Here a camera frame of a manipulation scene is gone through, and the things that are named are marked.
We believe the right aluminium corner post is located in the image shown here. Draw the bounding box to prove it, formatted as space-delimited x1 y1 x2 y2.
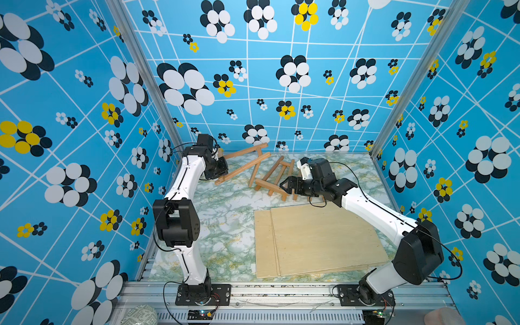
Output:
370 0 471 160

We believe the aluminium front rail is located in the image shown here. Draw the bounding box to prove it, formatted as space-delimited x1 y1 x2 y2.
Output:
110 282 456 324

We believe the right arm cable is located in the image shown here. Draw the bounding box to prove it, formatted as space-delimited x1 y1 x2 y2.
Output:
308 161 464 282

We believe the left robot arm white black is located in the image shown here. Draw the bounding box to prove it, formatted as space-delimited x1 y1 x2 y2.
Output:
152 134 228 300

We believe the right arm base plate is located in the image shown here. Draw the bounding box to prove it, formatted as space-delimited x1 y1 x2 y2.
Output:
332 284 395 308

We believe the pink object corner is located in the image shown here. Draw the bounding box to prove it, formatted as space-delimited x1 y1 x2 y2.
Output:
424 307 466 325

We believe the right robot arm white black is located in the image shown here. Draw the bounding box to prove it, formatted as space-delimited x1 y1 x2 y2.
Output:
279 157 444 306

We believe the aluminium corner post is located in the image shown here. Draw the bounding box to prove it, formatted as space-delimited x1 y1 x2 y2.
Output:
106 0 184 151
370 0 471 160

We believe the plywood board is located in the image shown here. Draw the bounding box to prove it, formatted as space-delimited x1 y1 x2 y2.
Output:
255 210 280 278
271 204 389 276

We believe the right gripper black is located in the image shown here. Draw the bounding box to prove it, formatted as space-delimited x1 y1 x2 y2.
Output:
279 177 324 198

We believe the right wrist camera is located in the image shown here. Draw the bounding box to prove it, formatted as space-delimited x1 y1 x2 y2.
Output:
297 157 312 180

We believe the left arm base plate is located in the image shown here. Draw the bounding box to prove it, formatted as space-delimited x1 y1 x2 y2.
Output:
175 284 232 306

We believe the left circuit board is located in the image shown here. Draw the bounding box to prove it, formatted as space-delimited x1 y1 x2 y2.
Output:
188 310 215 322

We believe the left aluminium corner post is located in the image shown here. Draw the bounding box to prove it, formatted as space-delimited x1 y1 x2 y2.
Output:
106 0 184 151

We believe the right circuit board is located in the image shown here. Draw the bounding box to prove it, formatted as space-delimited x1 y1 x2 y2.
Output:
363 310 386 325

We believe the circuit board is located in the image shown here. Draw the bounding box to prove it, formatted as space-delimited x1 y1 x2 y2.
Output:
188 310 215 322
363 310 386 325

